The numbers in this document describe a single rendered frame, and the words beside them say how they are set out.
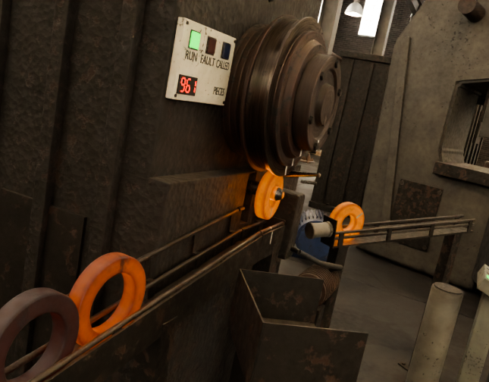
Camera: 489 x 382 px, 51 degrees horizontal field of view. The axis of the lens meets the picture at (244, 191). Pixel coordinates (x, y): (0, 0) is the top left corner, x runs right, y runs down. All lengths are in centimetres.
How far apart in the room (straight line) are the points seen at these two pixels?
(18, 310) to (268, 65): 86
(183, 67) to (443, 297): 138
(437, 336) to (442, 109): 232
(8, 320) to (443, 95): 370
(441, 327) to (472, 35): 254
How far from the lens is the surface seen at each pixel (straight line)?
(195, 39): 123
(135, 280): 103
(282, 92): 137
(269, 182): 153
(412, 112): 423
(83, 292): 94
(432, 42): 427
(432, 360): 223
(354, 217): 199
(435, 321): 217
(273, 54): 138
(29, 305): 84
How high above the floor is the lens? 110
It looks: 11 degrees down
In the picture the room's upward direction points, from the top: 11 degrees clockwise
